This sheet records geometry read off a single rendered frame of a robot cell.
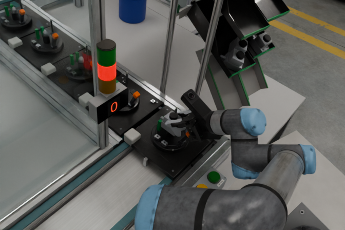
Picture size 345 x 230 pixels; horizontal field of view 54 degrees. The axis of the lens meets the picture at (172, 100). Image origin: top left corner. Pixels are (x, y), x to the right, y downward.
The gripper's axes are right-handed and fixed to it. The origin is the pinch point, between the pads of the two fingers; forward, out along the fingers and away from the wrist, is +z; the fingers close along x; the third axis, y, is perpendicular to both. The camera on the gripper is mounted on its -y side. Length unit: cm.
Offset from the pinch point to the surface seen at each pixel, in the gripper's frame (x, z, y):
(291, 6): 332, 122, 34
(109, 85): -20.1, -7.3, -22.2
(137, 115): -0.8, 18.4, -2.1
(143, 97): 8.0, 22.2, -5.5
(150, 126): -0.8, 13.0, 2.6
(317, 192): 28, -26, 51
